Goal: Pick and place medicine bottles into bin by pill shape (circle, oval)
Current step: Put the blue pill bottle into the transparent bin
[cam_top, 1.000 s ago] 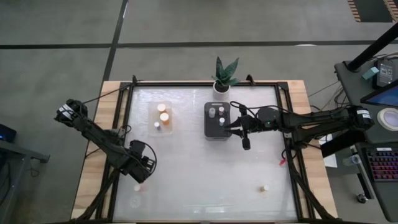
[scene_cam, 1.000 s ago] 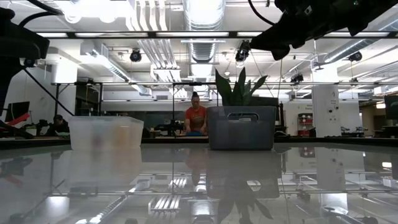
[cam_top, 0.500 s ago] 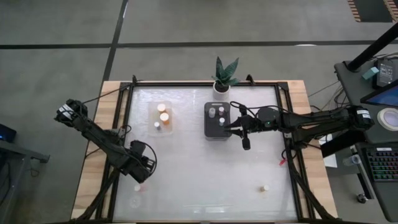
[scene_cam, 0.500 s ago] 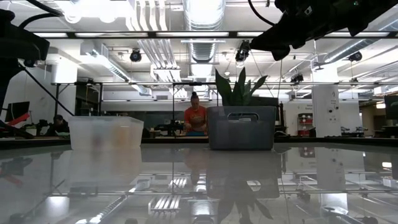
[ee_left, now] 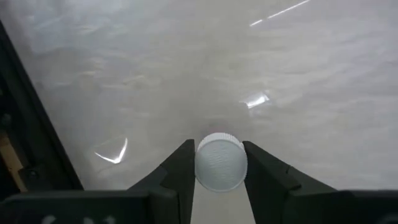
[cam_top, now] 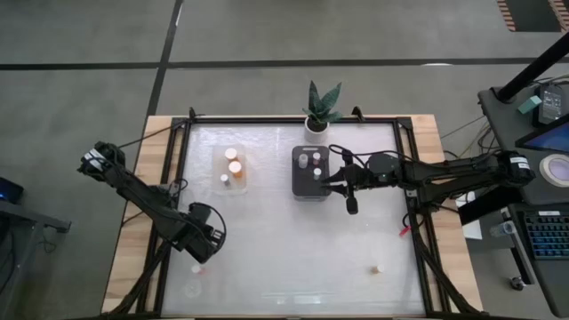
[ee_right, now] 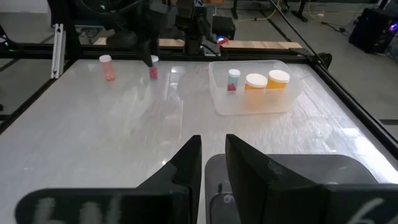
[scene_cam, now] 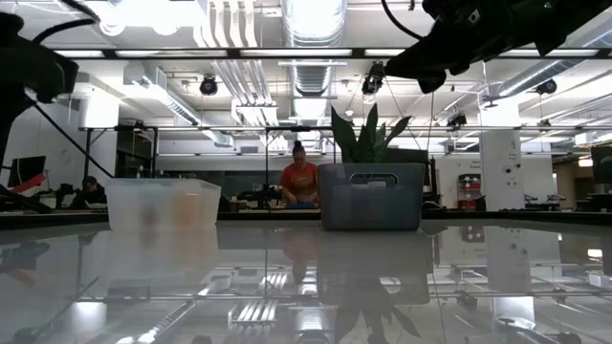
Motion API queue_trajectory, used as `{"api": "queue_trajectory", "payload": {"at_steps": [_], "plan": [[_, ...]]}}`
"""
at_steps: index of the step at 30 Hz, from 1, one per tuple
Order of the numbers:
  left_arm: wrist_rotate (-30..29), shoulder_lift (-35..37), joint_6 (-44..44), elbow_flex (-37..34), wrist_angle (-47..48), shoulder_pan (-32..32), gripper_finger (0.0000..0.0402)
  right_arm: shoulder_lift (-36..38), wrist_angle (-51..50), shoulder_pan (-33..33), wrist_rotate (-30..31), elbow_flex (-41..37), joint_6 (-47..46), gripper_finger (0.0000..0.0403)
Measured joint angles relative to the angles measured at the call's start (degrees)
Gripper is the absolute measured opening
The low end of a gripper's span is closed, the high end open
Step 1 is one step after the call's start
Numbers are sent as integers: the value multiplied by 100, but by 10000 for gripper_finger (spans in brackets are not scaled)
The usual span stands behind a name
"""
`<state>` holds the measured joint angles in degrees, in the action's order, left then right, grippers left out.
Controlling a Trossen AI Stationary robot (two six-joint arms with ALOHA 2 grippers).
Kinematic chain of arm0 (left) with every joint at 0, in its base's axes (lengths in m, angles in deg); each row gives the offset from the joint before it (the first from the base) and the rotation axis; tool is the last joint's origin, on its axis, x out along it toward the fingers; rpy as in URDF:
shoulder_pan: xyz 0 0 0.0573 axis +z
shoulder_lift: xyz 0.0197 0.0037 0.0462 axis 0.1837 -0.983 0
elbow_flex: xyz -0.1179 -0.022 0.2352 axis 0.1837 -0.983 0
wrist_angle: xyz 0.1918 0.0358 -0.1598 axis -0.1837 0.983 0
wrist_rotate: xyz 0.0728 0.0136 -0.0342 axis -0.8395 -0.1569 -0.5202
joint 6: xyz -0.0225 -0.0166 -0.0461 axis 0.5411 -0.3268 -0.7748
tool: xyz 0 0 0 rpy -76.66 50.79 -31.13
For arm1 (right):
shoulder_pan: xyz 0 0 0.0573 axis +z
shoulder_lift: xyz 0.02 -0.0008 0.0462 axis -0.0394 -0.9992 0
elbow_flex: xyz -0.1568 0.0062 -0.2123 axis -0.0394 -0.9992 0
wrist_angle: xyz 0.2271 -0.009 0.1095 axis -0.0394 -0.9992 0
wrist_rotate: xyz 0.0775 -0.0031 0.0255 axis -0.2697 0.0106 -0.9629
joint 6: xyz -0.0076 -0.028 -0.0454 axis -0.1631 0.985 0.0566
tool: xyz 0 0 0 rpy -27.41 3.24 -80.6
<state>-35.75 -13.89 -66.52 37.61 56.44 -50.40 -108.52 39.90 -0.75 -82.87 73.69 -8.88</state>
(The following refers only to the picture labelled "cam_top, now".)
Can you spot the black equipment cart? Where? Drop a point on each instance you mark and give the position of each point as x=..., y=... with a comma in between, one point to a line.
x=502, y=129

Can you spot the black handheld device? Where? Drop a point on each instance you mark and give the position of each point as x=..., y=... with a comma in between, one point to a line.
x=551, y=103

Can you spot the black frame clamp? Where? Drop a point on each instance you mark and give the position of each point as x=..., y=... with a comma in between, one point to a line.
x=358, y=113
x=192, y=112

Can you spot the brown pill bottle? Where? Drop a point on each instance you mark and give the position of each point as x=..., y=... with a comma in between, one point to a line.
x=376, y=269

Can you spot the small white-capped pill bottle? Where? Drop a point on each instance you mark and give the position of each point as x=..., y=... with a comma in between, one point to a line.
x=317, y=172

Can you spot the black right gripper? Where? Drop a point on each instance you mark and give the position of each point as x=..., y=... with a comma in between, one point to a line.
x=355, y=178

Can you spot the laptop with blue screen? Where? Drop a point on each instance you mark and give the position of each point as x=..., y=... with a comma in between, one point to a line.
x=547, y=138

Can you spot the black aluminium station frame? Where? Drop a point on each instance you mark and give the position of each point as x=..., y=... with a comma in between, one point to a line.
x=289, y=120

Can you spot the snake plant in white pot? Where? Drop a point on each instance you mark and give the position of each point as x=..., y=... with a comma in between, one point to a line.
x=316, y=131

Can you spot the dark grey plastic bin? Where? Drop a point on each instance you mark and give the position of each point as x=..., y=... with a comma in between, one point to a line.
x=306, y=189

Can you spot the blue-lit dark device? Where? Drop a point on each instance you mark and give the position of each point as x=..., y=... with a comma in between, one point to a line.
x=9, y=191

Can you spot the wide white-capped pill bottle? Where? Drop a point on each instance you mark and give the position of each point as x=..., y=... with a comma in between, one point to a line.
x=230, y=154

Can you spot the wide amber pill bottle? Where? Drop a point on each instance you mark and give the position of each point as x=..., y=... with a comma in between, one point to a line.
x=235, y=168

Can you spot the orange-pink pill bottle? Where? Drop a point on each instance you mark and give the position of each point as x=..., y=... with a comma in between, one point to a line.
x=197, y=269

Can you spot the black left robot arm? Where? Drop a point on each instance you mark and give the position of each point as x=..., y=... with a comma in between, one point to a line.
x=133, y=191

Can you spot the red clip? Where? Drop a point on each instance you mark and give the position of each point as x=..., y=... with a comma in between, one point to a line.
x=404, y=231

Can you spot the black keyboard blue keys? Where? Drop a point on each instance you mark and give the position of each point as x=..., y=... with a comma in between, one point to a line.
x=549, y=235

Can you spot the teal small box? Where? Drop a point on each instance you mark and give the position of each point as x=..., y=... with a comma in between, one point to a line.
x=529, y=105

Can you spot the black caster wheel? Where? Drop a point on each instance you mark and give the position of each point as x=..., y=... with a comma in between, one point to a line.
x=515, y=282

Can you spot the black slanted pole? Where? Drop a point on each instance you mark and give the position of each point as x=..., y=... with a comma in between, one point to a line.
x=533, y=66

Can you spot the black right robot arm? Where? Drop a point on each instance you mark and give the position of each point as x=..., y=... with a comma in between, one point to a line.
x=444, y=173

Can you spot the white paper sheet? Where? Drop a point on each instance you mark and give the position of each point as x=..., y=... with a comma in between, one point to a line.
x=472, y=224

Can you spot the white tape roll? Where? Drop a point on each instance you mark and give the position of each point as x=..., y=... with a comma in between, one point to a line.
x=544, y=171

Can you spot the grey side desk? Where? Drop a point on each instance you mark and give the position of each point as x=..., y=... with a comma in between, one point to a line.
x=26, y=218

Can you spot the translucent plastic bin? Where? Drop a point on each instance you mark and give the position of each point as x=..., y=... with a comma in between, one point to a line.
x=218, y=189

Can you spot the clear plastic bottle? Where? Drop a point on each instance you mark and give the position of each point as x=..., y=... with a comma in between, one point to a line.
x=502, y=229

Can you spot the pale pink pill bottle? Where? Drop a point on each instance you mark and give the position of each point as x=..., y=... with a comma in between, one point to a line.
x=316, y=157

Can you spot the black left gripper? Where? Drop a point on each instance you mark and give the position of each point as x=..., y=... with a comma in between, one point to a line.
x=200, y=226

